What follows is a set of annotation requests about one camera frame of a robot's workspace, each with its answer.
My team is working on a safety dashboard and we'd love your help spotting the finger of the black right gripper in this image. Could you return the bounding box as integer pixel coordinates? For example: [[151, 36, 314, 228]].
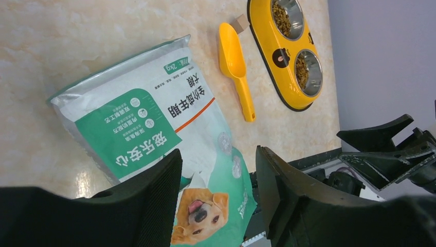
[[337, 114, 435, 191]]

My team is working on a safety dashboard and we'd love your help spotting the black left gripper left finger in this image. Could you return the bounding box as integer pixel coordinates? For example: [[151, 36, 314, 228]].
[[1, 149, 183, 246]]

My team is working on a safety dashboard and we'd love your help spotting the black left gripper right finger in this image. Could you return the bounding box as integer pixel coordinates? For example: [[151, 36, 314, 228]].
[[256, 146, 435, 246]]

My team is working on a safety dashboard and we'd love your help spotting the green pet food bag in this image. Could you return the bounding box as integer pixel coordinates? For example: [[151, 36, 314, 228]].
[[48, 35, 257, 246]]

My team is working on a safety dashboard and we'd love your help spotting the yellow double pet bowl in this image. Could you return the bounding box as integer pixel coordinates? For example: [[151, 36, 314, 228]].
[[247, 0, 323, 112]]

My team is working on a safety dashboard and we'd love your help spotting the yellow plastic scoop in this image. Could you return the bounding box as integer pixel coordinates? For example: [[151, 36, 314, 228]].
[[219, 23, 256, 122]]

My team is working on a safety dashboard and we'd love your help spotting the brown pet food kibble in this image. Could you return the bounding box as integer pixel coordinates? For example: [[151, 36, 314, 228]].
[[272, 1, 291, 38]]

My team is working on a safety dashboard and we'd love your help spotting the small wooden cube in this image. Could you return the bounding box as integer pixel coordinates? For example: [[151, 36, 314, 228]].
[[230, 14, 250, 34]]

